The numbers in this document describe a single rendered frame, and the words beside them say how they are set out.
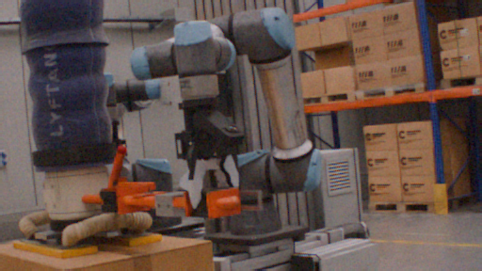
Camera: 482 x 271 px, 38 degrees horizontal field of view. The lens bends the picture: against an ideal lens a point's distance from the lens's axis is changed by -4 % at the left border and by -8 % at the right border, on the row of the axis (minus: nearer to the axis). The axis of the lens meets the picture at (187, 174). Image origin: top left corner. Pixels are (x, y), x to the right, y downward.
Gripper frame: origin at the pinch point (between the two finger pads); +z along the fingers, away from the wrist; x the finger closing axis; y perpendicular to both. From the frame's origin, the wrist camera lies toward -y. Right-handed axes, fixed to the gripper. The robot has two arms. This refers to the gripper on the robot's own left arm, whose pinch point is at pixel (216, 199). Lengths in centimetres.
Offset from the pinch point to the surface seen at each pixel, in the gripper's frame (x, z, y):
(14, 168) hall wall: -340, 22, 987
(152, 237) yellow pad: -10.7, 12.1, 43.4
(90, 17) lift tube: -3, -46, 50
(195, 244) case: -14.7, 13.6, 30.2
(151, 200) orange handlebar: 3.4, 0.1, 18.9
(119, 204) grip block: 4.4, 1.1, 31.3
